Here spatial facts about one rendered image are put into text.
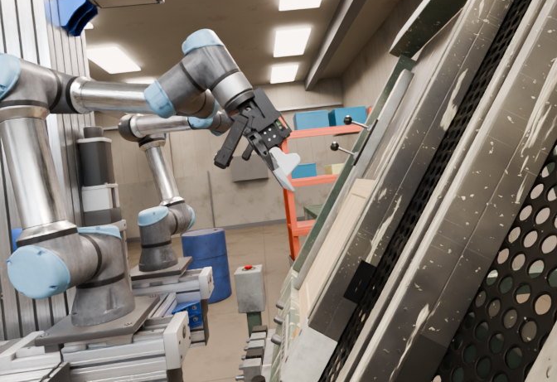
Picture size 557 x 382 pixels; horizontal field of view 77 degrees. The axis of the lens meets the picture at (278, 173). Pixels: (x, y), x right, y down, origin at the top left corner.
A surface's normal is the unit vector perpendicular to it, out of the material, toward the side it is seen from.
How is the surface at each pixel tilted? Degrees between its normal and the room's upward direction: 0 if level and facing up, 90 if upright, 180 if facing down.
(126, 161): 90
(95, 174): 90
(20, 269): 98
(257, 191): 90
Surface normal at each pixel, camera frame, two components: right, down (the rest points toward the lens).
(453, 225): -0.04, 0.00
